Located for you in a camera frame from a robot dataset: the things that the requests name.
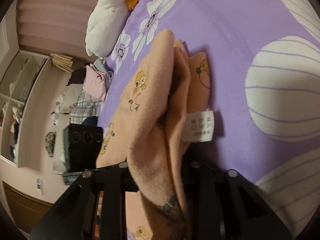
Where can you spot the dark navy garment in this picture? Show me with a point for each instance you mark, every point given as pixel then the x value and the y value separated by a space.
pixel 90 121

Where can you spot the white goose plush toy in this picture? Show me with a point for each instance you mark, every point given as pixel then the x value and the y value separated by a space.
pixel 105 24

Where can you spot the pink curtain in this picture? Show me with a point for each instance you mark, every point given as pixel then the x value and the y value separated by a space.
pixel 54 26

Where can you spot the purple floral bed sheet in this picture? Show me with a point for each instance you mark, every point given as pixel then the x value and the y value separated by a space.
pixel 262 118

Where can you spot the pink folded garment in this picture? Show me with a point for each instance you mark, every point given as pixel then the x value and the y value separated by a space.
pixel 94 83

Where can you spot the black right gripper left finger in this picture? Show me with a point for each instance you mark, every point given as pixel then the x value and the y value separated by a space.
pixel 95 192

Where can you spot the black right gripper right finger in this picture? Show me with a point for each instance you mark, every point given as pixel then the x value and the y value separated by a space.
pixel 225 205

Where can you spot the white bookshelf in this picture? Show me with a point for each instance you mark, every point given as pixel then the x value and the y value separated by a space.
pixel 20 86

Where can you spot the plaid pillow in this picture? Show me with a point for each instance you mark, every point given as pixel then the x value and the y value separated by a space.
pixel 86 106

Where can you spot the orange duck print garment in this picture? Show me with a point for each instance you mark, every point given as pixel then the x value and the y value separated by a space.
pixel 147 127

